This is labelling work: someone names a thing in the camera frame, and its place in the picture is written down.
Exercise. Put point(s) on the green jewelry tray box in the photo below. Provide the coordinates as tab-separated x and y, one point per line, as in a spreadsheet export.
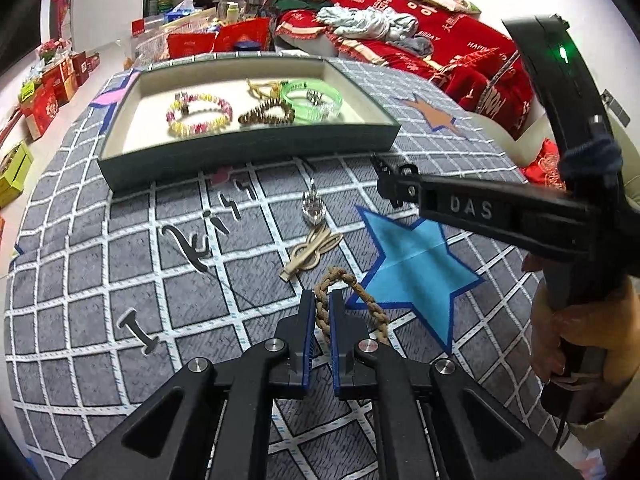
150	160

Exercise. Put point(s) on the yellow green box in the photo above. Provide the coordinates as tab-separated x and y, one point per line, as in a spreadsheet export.
15	175

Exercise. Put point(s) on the selfie stick pole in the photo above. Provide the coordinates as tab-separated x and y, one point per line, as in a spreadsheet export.
497	82

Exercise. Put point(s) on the red embroidered cushion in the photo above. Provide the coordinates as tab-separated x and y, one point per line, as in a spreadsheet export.
542	165

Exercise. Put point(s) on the grey checked tablecloth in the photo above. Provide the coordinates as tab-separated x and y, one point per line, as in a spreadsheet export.
150	310

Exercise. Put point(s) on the red gift box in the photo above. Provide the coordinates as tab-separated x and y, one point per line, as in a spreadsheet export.
42	110

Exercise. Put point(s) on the person's right forearm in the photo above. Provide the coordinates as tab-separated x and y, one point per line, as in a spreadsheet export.
625	360

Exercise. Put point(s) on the green translucent bangle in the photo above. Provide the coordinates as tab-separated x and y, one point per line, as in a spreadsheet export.
300	115

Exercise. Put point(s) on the red flower bouquet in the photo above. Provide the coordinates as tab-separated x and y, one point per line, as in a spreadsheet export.
54	49

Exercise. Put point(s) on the beige pillow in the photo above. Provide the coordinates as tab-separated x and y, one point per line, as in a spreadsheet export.
447	2

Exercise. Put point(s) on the person's right hand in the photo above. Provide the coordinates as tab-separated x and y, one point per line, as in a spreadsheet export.
542	330

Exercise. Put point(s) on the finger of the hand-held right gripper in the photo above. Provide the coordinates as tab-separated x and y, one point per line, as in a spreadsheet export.
405	187

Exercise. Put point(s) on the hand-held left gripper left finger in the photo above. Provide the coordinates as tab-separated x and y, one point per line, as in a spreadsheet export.
310	320

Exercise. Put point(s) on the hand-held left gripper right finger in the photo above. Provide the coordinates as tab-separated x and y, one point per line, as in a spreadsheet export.
336	330

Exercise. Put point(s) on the silver rhinestone brooch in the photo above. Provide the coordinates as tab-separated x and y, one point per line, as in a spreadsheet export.
314	97

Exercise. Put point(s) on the green cloth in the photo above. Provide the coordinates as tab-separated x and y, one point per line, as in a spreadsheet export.
295	2

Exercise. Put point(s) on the red gift bag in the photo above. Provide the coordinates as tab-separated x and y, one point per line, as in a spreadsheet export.
242	35

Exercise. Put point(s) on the gold bow hair clip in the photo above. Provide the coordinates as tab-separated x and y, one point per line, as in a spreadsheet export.
310	255

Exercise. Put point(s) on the grey clothes bundle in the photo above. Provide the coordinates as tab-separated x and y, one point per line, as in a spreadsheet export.
370	25

